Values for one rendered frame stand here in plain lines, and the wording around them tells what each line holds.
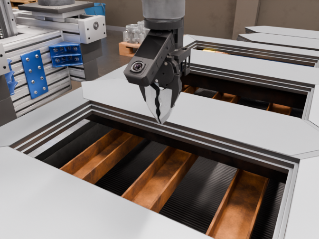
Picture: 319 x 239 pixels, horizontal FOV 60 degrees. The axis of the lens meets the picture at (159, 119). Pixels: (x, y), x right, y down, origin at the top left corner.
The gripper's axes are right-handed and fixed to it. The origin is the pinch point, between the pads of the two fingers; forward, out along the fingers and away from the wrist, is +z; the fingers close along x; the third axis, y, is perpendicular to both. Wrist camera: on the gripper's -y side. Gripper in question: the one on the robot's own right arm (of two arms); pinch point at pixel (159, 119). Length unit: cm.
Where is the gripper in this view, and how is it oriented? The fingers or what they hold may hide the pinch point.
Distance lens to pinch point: 58.7
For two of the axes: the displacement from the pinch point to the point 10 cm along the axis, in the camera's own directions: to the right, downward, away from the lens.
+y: 4.8, -4.4, 7.6
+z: 0.1, 8.7, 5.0
